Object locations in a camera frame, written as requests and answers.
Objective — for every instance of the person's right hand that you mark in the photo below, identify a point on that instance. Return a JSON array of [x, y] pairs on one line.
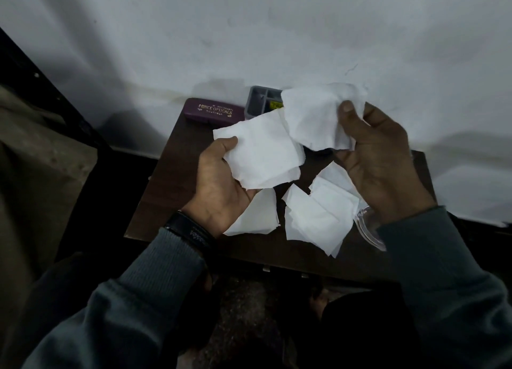
[[380, 168]]

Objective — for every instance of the person's left hand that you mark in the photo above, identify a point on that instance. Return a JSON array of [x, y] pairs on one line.
[[220, 192]]

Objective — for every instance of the white tissue sheet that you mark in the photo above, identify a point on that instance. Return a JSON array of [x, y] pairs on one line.
[[316, 116], [264, 152]]

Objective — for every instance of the clear glass ashtray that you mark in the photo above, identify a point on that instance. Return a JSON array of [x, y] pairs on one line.
[[370, 232]]

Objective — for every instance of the maroon spectacle case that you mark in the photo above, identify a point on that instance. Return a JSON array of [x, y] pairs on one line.
[[212, 110]]

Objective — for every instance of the pile of white tissue papers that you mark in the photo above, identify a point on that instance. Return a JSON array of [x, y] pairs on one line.
[[316, 220]]

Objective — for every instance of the person's right forearm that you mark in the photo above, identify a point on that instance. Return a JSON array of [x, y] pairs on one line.
[[452, 284]]

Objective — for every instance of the person's left forearm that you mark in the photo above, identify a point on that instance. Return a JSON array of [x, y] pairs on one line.
[[120, 312]]

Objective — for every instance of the black wristwatch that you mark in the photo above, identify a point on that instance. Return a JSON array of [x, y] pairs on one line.
[[192, 230]]

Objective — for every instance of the grey plastic organizer box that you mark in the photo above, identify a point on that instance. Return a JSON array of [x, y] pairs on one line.
[[256, 102]]

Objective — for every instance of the khaki blanket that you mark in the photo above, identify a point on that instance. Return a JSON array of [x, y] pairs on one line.
[[40, 188]]

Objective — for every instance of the black bed frame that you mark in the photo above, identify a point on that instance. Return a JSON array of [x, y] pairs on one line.
[[40, 84]]

